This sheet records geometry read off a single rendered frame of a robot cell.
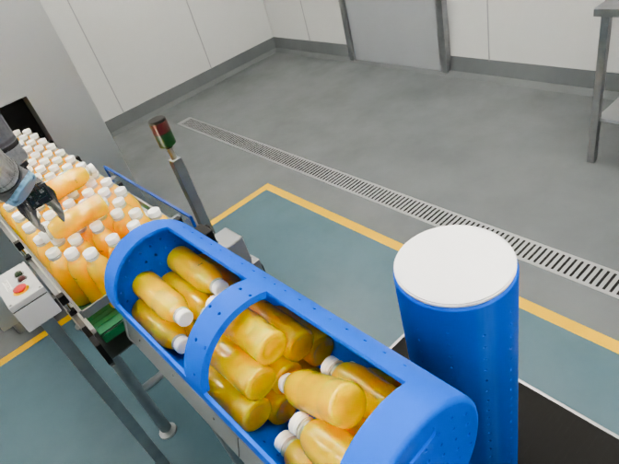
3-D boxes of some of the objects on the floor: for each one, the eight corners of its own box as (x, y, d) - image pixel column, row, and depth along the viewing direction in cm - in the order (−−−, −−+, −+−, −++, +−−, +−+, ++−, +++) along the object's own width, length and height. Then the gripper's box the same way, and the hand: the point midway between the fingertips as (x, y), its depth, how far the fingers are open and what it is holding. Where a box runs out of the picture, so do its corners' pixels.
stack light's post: (262, 353, 247) (172, 162, 183) (257, 350, 250) (167, 160, 185) (268, 348, 249) (181, 156, 184) (263, 344, 252) (176, 155, 187)
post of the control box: (169, 479, 207) (31, 314, 148) (164, 472, 210) (28, 308, 151) (177, 471, 209) (44, 306, 150) (172, 465, 212) (40, 300, 153)
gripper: (-6, 181, 124) (41, 246, 137) (40, 157, 130) (82, 222, 142) (-14, 173, 130) (32, 236, 143) (30, 150, 135) (71, 213, 148)
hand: (52, 222), depth 144 cm, fingers open, 5 cm apart
